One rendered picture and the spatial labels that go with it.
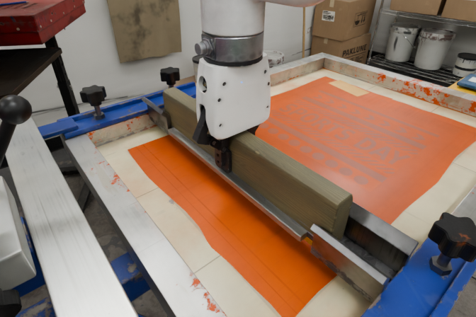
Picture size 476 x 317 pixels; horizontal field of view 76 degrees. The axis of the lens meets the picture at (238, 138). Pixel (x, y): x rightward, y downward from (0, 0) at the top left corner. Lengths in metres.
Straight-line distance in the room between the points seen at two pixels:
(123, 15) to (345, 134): 1.98
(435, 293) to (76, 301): 0.32
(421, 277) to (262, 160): 0.21
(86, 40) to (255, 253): 2.16
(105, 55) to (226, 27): 2.16
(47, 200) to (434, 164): 0.60
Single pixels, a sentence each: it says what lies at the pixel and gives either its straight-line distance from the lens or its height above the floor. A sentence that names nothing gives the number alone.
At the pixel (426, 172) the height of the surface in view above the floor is 0.96.
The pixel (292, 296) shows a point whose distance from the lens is 0.39.
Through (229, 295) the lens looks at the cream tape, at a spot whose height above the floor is 0.96.
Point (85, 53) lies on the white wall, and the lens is 2.44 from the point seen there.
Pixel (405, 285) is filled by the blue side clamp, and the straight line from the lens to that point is 0.37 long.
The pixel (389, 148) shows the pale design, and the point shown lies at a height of 0.96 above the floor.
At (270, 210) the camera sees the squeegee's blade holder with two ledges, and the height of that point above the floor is 1.00.
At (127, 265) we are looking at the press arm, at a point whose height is 0.92.
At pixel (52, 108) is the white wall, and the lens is 2.50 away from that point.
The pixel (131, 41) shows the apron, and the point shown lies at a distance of 2.45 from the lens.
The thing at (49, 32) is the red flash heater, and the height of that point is 1.04.
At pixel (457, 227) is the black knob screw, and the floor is 1.06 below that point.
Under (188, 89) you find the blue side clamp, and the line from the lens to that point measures 0.73.
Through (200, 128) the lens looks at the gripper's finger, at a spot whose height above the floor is 1.08.
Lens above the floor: 1.28
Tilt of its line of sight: 32 degrees down
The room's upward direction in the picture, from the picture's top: straight up
